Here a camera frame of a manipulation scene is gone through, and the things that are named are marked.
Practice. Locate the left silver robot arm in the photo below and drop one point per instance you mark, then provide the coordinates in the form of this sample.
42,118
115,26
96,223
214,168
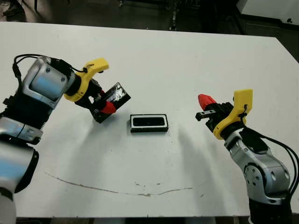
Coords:
44,79

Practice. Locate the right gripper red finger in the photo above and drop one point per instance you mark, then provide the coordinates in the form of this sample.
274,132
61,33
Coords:
205,100

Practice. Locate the black pole stand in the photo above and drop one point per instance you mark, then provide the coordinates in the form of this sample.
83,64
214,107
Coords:
172,18

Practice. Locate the olive brown shoe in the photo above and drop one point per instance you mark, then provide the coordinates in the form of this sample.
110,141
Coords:
14,11

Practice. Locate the slim black camera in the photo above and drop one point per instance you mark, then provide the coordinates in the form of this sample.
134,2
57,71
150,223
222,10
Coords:
147,121

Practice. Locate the white cabinet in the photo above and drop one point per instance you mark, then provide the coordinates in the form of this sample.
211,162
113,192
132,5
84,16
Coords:
268,9

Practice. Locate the black foil-topped box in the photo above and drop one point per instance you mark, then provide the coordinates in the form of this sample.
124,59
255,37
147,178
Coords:
116,93

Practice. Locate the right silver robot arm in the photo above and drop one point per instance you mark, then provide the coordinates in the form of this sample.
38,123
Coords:
257,163

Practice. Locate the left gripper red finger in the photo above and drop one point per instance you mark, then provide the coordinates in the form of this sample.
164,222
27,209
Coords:
102,93
108,107

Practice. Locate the left gripper yellow black body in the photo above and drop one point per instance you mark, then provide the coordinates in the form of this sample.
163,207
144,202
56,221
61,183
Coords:
93,67

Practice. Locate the black box base white lining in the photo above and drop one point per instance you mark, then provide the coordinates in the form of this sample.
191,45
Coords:
149,130

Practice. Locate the right gripper yellow black body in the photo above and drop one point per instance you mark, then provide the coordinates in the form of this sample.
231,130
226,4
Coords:
240,105

